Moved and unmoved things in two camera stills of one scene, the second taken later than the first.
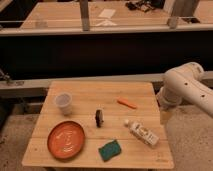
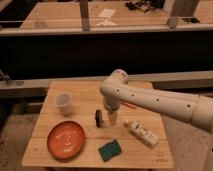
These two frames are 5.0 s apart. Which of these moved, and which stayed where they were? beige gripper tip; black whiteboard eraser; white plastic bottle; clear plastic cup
Moved: beige gripper tip
Stayed: white plastic bottle; clear plastic cup; black whiteboard eraser
